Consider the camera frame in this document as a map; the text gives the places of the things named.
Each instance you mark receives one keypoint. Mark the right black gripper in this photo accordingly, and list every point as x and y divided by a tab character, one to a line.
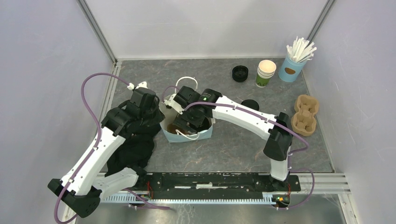
181	120

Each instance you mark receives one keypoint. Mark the light blue paper bag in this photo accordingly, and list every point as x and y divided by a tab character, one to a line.
170	115

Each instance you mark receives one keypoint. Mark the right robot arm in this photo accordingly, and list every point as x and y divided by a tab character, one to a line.
193	107

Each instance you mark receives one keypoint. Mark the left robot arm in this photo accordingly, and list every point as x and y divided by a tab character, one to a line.
80	189

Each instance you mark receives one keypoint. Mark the stack of black lids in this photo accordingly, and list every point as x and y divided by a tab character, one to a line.
240	73

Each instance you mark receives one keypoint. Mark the black cloth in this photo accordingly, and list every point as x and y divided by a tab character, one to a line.
137	149

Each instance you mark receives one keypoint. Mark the stack of paper cups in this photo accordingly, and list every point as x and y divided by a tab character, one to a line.
265	71

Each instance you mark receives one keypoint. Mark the blue straw holder can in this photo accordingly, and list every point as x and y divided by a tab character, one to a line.
290	70

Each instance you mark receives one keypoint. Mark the brown pulp cup carrier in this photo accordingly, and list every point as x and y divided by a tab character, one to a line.
303	121

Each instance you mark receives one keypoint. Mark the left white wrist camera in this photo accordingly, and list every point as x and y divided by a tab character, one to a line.
132	87

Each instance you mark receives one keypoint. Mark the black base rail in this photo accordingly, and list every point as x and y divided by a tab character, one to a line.
195	186

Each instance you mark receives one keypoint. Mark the white cable tray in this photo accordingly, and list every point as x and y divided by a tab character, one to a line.
125	197

